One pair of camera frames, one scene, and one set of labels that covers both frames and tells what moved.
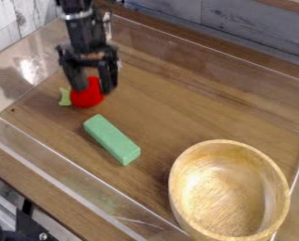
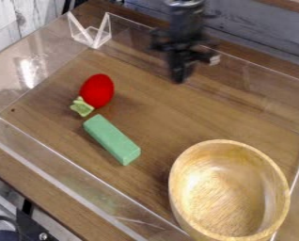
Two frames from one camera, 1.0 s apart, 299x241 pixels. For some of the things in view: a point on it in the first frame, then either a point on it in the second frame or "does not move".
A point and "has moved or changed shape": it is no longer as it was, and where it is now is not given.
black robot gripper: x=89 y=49 → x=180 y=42
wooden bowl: x=228 y=191 does not move
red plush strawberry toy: x=89 y=96 has moved or changed shape
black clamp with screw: x=28 y=229 does not move
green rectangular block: x=113 y=140 does not move
